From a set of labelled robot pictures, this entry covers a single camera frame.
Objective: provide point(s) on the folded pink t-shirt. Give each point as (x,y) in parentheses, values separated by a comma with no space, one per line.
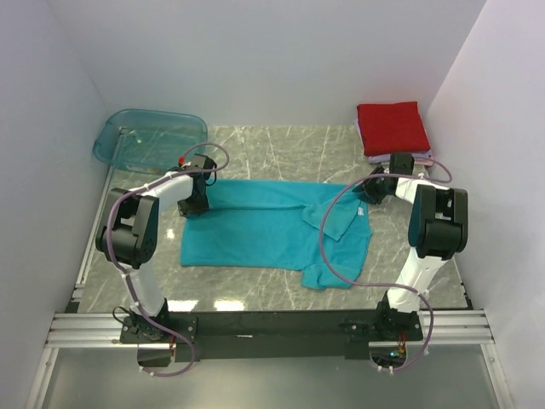
(426,162)

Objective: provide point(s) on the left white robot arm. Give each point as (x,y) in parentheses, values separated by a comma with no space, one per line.
(129,224)

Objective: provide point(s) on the folded lavender t-shirt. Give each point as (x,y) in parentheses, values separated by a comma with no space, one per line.
(375,159)

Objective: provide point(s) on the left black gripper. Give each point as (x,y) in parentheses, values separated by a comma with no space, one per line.
(199,208)

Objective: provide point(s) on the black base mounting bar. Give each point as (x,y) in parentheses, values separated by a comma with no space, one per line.
(271,334)

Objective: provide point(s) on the aluminium rail frame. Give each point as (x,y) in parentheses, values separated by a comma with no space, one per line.
(451,327)

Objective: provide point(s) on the folded red t-shirt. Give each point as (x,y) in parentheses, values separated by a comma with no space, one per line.
(391,128)

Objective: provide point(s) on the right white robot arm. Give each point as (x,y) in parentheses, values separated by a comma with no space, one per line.
(438,226)

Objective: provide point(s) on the teal t-shirt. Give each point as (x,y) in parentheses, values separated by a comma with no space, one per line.
(313,228)

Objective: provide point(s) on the teal transparent plastic basin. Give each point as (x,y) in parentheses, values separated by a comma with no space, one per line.
(147,141)

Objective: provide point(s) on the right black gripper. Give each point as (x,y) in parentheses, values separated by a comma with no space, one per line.
(370,194)

